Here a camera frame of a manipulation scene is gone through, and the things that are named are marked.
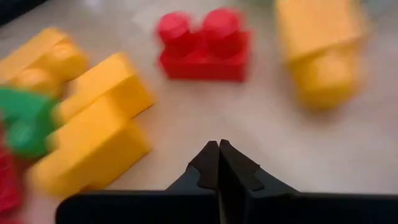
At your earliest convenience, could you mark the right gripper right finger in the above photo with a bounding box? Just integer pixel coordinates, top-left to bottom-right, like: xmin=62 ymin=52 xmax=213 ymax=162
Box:
xmin=220 ymin=139 xmax=398 ymax=224

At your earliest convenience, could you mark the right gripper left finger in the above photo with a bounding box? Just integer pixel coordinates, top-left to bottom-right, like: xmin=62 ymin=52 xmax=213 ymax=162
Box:
xmin=55 ymin=140 xmax=220 ymax=224

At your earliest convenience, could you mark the yellow notched building block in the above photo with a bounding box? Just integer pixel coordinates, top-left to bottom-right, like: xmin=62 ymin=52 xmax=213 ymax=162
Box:
xmin=30 ymin=51 xmax=156 ymax=197

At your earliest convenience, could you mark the yellow plastic building block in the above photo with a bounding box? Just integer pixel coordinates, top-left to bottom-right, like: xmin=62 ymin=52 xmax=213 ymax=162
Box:
xmin=274 ymin=0 xmax=369 ymax=110
xmin=0 ymin=26 xmax=91 ymax=96

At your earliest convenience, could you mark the red plastic building block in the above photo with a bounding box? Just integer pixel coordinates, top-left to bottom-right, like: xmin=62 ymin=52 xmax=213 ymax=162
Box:
xmin=0 ymin=146 xmax=24 ymax=224
xmin=155 ymin=7 xmax=252 ymax=83

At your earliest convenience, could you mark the green plastic building block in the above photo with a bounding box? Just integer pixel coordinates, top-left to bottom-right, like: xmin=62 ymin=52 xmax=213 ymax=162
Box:
xmin=0 ymin=87 xmax=62 ymax=159

